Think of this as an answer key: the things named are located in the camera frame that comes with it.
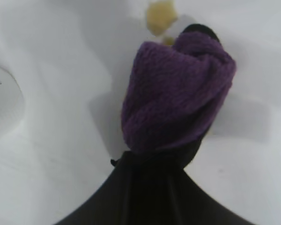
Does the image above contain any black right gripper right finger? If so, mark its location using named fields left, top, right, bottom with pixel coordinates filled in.
left=154, top=164, right=258, bottom=225

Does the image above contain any purple and black cloth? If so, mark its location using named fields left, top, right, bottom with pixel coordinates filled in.
left=110, top=23, right=237, bottom=174

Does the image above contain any white paper coffee cup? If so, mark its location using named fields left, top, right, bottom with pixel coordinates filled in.
left=0, top=58, right=26, bottom=141

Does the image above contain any large brown coffee spill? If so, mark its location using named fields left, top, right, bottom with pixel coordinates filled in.
left=146, top=0, right=178, bottom=37

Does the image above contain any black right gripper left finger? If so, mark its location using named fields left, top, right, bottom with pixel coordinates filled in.
left=53, top=152, right=155, bottom=225

